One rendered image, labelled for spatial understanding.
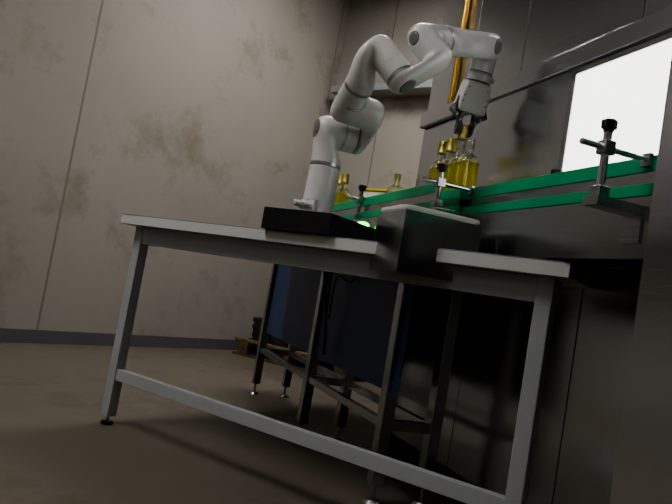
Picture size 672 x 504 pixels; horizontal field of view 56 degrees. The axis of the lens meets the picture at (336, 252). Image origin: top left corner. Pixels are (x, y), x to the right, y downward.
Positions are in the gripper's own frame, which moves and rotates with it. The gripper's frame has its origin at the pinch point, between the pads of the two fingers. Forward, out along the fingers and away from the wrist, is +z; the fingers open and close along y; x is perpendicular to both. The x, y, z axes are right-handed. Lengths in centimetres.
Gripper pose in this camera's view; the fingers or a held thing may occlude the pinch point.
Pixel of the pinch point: (463, 129)
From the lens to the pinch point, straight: 213.3
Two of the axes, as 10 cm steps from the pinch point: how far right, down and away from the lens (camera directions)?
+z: -2.5, 9.5, 1.8
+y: -9.3, -1.8, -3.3
